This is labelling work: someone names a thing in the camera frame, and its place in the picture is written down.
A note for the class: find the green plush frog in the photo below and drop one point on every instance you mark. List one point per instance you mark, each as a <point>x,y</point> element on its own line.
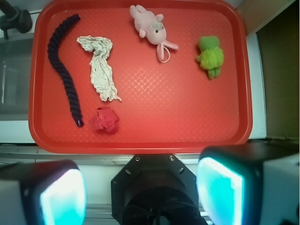
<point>211,56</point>

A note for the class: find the red plastic tray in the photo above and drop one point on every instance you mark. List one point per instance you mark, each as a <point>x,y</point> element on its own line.
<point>168,107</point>

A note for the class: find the crumpled white paper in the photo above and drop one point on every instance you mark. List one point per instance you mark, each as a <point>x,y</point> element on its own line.
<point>101,76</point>

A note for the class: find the crumpled red paper ball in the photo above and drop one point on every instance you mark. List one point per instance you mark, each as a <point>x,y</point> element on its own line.
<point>105,120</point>

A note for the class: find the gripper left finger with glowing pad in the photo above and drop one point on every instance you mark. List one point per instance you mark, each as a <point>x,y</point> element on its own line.
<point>43,193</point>

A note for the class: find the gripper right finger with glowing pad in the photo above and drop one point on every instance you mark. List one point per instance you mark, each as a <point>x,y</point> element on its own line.
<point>257,183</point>

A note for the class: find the pink plush bunny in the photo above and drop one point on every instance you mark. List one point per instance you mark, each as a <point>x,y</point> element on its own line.
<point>151,27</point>

